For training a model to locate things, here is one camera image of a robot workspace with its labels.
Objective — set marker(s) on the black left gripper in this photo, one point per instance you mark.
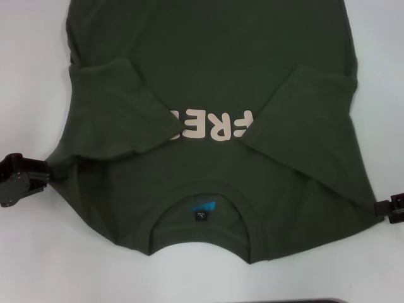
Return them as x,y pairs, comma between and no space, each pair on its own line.
12,189

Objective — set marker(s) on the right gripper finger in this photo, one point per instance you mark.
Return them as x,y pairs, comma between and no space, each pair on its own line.
383,210
397,218

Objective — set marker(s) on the dark green FREE! t-shirt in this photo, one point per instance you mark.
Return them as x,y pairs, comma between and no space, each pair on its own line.
205,47

